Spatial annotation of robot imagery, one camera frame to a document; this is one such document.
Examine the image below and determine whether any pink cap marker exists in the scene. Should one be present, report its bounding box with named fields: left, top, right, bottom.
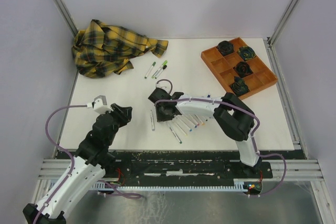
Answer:
left=174, top=121, right=187, bottom=136

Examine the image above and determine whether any purple cap marker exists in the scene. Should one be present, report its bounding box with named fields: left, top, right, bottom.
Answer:
left=150, top=110, right=155, bottom=131

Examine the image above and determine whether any yellow marker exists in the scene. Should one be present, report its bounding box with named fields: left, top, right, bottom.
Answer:
left=196, top=115, right=205, bottom=125

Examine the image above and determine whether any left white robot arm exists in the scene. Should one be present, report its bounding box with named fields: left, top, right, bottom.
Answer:
left=23, top=102, right=132, bottom=223

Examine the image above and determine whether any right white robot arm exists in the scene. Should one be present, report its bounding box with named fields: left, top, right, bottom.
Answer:
left=148, top=88, right=262, bottom=177

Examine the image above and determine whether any black cap marker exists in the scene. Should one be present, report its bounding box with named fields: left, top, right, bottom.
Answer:
left=154, top=65, right=167, bottom=79

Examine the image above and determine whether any light green cap marker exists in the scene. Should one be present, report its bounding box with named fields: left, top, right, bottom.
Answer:
left=152, top=60, right=167, bottom=79

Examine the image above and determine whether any yellow plaid shirt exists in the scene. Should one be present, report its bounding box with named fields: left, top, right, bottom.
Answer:
left=71, top=19, right=169, bottom=79

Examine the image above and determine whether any orange compartment tray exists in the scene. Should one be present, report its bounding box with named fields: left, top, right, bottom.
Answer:
left=201, top=37, right=278, bottom=100

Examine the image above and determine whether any dark floral rolled sock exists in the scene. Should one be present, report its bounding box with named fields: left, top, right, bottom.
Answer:
left=234, top=62, right=253, bottom=78

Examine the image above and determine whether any green blue rolled sock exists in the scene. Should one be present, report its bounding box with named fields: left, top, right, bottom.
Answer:
left=237, top=46, right=256, bottom=61

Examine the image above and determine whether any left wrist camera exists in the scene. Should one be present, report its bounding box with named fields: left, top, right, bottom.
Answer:
left=87, top=95, right=112, bottom=114

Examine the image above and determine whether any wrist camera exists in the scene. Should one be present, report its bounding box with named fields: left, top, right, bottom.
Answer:
left=87, top=95, right=112, bottom=114
left=156, top=83, right=168, bottom=91

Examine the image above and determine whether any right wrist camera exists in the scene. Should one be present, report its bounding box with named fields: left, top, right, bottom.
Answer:
left=156, top=83, right=168, bottom=91

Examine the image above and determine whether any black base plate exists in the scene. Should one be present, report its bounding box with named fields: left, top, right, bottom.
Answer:
left=104, top=151, right=273, bottom=187

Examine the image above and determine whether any white slotted cable duct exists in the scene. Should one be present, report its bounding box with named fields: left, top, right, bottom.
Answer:
left=90, top=178, right=249, bottom=190

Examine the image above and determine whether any right aluminium frame post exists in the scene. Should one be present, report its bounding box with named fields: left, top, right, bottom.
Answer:
left=267, top=0, right=300, bottom=47

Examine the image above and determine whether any aluminium frame post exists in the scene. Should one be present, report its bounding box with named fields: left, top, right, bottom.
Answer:
left=267, top=0, right=300, bottom=47
left=53, top=0, right=78, bottom=36

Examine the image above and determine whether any left aluminium frame post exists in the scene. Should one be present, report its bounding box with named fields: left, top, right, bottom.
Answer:
left=53, top=0, right=78, bottom=36

